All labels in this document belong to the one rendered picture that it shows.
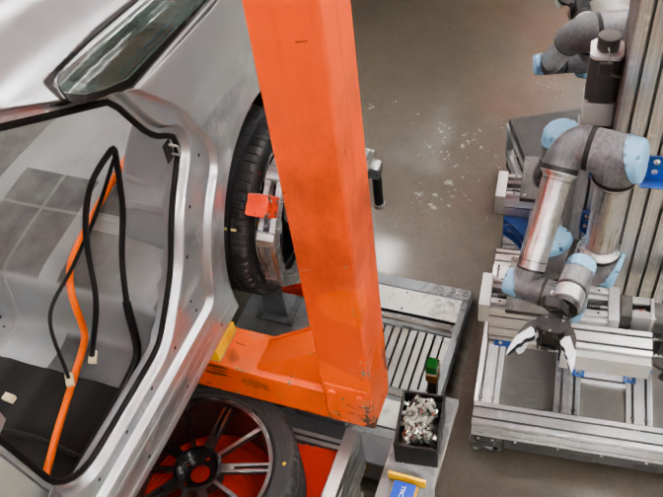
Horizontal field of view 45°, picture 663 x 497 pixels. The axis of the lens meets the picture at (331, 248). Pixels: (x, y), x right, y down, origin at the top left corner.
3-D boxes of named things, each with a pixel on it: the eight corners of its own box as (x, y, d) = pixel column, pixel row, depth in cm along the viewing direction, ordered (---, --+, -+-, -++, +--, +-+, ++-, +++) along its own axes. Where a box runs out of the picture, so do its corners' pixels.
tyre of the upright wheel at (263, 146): (266, 232, 335) (259, 78, 302) (320, 242, 328) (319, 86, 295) (188, 319, 282) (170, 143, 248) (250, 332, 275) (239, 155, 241)
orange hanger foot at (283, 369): (207, 343, 289) (184, 282, 263) (345, 377, 273) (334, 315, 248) (186, 382, 278) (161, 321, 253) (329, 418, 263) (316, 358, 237)
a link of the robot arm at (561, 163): (549, 113, 205) (495, 296, 213) (591, 123, 201) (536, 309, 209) (555, 117, 215) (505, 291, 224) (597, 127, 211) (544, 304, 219)
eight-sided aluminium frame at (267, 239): (325, 207, 321) (307, 97, 281) (340, 210, 319) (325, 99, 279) (273, 312, 288) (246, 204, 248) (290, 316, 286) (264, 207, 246)
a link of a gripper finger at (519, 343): (508, 367, 193) (541, 349, 194) (506, 351, 189) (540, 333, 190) (501, 358, 195) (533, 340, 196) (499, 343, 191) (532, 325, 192)
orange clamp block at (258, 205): (258, 193, 259) (247, 192, 250) (280, 197, 256) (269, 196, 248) (255, 214, 259) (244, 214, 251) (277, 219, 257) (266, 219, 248)
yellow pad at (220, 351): (200, 320, 275) (197, 312, 272) (237, 329, 271) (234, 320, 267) (183, 353, 267) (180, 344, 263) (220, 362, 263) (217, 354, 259)
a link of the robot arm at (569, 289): (585, 285, 196) (552, 278, 200) (579, 299, 193) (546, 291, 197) (585, 305, 201) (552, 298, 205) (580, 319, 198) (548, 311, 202)
